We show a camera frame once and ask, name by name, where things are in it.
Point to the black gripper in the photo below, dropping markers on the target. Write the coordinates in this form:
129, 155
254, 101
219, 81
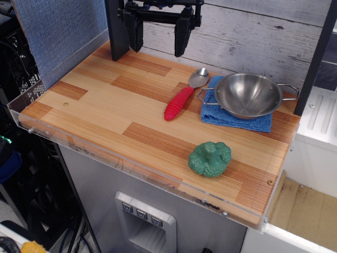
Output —
184, 14

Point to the silver metal bowl with handles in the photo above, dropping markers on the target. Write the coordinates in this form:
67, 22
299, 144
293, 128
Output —
271, 92

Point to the blue fabric panel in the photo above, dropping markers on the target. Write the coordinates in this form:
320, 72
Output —
61, 34

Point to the blue folded cloth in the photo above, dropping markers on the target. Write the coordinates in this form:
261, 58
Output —
231, 121

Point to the clear acrylic table guard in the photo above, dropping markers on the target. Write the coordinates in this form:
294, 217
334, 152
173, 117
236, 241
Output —
113, 112

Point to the green toy broccoli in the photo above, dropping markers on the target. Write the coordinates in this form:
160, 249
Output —
210, 159

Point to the black plastic crate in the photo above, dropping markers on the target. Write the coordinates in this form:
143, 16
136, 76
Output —
18, 68

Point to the silver toy fridge cabinet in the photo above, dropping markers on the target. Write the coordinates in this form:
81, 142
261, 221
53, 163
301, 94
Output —
96, 185

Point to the grey ice dispenser panel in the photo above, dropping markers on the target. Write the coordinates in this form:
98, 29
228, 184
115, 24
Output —
145, 227

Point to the white toy sink unit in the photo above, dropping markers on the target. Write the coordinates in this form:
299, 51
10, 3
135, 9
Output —
303, 211

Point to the yellow black object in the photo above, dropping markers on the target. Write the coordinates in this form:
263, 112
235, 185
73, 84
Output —
32, 247

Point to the dark left vertical post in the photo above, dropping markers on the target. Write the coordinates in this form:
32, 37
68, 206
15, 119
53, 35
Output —
117, 32

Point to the dark vertical post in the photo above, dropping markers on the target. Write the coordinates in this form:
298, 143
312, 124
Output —
317, 59
117, 32

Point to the red handled silver spoon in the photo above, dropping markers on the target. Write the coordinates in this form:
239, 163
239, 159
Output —
198, 79

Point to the dark right vertical post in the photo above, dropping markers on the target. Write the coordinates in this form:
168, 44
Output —
317, 59

